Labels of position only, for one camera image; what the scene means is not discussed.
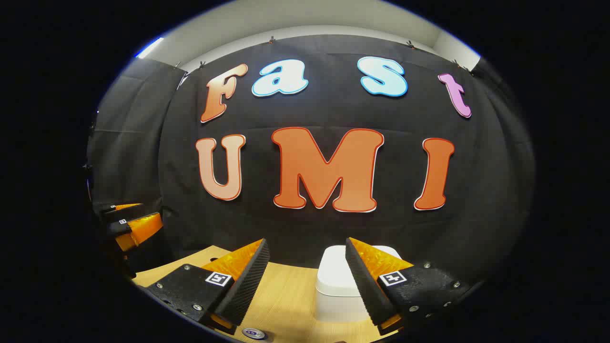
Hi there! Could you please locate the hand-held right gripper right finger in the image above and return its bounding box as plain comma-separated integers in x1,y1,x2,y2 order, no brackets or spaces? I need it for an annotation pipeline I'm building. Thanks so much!
345,237,472,336

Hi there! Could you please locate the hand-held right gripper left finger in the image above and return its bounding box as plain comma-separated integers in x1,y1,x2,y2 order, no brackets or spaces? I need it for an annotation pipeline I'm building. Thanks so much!
143,238,270,335

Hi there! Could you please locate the white desktop garbage bin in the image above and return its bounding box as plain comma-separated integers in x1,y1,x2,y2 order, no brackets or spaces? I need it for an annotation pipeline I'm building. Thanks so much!
315,245,403,324

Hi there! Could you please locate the wooden desktop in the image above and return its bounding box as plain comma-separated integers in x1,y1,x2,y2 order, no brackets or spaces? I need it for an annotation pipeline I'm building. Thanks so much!
131,245,406,343

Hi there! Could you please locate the black backdrop cloth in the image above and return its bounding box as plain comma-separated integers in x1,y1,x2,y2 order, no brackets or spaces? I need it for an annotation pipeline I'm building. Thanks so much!
86,34,537,286

